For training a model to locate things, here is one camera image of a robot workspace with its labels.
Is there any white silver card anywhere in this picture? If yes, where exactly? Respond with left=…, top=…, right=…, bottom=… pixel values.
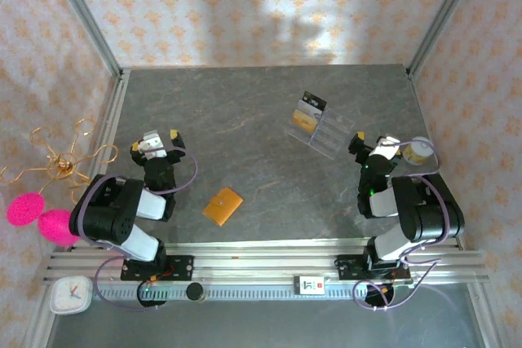
left=297, top=99, right=324, bottom=119

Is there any aluminium frame post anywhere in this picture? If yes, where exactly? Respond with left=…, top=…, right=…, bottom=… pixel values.
left=42, top=0, right=126, bottom=80
left=406, top=0, right=486, bottom=78

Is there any black round knob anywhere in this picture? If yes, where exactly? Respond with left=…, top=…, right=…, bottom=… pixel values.
left=186, top=282, right=205, bottom=303

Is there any gold wire stand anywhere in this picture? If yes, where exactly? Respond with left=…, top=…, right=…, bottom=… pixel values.
left=0, top=117, right=119, bottom=205

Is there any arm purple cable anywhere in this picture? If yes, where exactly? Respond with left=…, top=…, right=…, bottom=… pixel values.
left=352, top=139, right=460, bottom=312
left=75, top=146, right=200, bottom=312

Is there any orange leather card holder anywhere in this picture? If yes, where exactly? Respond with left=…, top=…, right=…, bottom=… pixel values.
left=202, top=187, right=245, bottom=227

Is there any clear acrylic card stand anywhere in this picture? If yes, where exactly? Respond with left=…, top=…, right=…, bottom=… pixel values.
left=285, top=90, right=356, bottom=161

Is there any white label tag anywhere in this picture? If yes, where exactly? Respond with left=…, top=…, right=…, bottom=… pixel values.
left=294, top=275, right=326, bottom=296

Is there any grey slotted cable duct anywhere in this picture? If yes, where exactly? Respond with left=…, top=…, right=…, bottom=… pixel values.
left=92, top=284, right=409, bottom=302

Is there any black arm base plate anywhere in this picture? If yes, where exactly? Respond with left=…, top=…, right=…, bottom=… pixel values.
left=120, top=255, right=195, bottom=283
left=336, top=253, right=411, bottom=282

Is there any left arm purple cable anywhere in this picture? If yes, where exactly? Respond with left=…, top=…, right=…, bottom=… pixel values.
left=75, top=146, right=200, bottom=312

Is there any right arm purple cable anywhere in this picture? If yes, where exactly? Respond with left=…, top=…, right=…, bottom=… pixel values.
left=352, top=139, right=460, bottom=312

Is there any white square clock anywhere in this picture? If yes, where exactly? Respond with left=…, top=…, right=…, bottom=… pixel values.
left=49, top=276, right=93, bottom=315

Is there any black VIP card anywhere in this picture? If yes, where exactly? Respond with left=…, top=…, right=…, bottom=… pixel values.
left=302, top=91, right=329, bottom=112

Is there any gold card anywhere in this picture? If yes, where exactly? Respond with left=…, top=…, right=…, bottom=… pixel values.
left=291, top=108, right=321, bottom=134

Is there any small yellow white jar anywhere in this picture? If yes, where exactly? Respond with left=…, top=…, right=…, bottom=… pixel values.
left=402, top=136, right=434, bottom=165

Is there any aluminium side rail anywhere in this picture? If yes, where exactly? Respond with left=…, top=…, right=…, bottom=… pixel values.
left=24, top=69, right=131, bottom=348

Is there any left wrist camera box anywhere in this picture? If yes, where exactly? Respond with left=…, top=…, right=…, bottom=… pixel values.
left=139, top=130, right=169, bottom=161

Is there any aluminium mounting rail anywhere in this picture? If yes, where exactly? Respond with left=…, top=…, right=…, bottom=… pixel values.
left=42, top=241, right=489, bottom=286

